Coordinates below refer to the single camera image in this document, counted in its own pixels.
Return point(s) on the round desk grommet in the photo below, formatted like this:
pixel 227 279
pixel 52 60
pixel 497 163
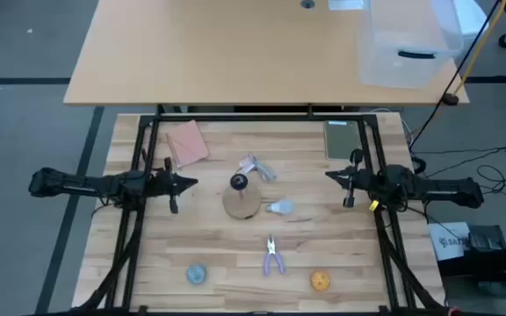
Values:
pixel 308 3

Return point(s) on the clear plastic storage bin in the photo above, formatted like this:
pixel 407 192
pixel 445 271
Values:
pixel 406 44

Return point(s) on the black aluminium frame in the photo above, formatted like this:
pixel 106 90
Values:
pixel 257 117

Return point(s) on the white paper sheet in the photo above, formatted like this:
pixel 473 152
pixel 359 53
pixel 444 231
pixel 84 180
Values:
pixel 345 4

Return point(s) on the blue round scrubber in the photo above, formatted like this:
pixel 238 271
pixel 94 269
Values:
pixel 196 274

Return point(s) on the orange round scrubber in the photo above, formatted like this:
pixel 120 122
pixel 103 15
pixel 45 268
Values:
pixel 320 281

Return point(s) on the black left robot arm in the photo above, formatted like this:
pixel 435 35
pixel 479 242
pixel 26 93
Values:
pixel 81 184

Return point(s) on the beige desk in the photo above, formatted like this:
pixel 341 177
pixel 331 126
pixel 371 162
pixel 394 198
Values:
pixel 213 52

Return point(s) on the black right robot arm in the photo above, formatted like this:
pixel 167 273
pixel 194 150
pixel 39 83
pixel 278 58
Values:
pixel 433 188

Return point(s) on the white cardboard box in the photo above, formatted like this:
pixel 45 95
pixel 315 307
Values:
pixel 448 241

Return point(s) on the black electronic device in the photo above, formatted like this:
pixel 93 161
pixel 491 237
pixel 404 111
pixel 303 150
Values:
pixel 486 239

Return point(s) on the green notebook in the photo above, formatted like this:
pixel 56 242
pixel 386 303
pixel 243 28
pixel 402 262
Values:
pixel 341 139

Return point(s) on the white light bulb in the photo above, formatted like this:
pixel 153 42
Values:
pixel 283 206

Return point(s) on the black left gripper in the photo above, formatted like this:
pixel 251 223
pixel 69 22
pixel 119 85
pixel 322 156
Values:
pixel 163 184

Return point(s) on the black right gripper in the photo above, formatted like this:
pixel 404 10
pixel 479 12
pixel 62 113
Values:
pixel 365 180

